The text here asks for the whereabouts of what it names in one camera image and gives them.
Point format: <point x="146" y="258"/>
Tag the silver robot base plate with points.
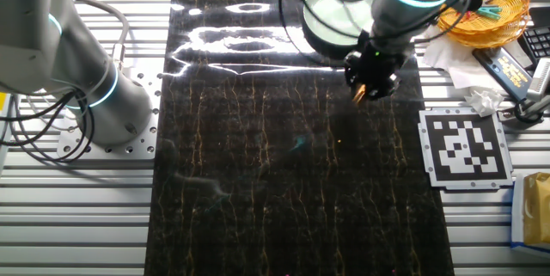
<point x="142" y="147"/>

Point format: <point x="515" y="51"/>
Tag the green clothespin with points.
<point x="490" y="12"/>

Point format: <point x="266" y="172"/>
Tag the grey clothespin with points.
<point x="487" y="1"/>

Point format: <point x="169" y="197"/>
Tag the black keyboard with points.
<point x="537" y="41"/>

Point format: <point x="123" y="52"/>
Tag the orange clothespin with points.
<point x="358" y="94"/>

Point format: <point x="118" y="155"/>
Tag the pale green plate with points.
<point x="331" y="14"/>

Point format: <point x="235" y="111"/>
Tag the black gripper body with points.
<point x="378" y="63"/>

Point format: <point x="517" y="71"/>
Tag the crumpled white tissue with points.
<point x="484" y="102"/>

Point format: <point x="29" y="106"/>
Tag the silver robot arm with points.
<point x="107" y="104"/>

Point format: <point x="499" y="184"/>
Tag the black marble pattern mat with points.
<point x="258" y="203"/>

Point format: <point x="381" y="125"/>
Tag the orange wicker basket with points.
<point x="507" y="22"/>

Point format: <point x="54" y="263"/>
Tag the dark device with yellow print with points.
<point x="507" y="71"/>

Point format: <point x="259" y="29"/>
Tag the black white marker board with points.
<point x="466" y="149"/>

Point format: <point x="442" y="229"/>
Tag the white paper towel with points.
<point x="442" y="61"/>

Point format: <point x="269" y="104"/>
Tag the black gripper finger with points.
<point x="384" y="89"/>
<point x="356" y="76"/>

